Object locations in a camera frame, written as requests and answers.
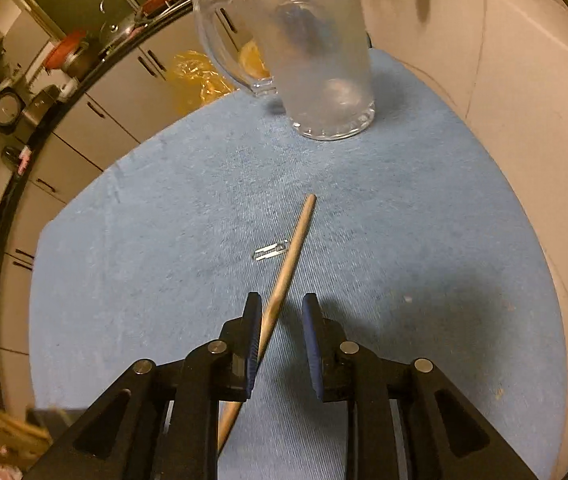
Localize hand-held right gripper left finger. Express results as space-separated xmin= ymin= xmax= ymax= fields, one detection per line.
xmin=24 ymin=291 xmax=265 ymax=480

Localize single tan wooden chopstick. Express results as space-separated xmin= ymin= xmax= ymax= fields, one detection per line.
xmin=216 ymin=193 xmax=317 ymax=456

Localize black kitchen countertop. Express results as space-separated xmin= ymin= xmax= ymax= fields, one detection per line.
xmin=0 ymin=0 xmax=230 ymax=411

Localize glass pot lid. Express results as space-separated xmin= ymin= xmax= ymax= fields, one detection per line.
xmin=99 ymin=10 xmax=137 ymax=48

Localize blue table cloth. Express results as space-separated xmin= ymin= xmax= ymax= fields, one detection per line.
xmin=29 ymin=47 xmax=567 ymax=480

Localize red plastic basin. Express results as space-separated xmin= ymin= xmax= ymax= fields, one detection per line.
xmin=44 ymin=30 xmax=87 ymax=68

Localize kitchen scale with dial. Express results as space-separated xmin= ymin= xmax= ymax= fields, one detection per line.
xmin=0 ymin=85 xmax=62 ymax=133

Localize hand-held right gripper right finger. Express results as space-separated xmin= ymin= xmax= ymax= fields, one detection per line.
xmin=301 ymin=292 xmax=540 ymax=480

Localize clear glass pitcher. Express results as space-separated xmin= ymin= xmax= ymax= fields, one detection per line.
xmin=192 ymin=0 xmax=376 ymax=142

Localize small metal clip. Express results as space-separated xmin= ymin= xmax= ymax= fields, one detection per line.
xmin=255 ymin=240 xmax=290 ymax=262

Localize yellow plastic bag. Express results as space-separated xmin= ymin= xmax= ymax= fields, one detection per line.
xmin=166 ymin=40 xmax=270 ymax=118

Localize grey base cabinets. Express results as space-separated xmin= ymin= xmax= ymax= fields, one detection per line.
xmin=0 ymin=0 xmax=265 ymax=406

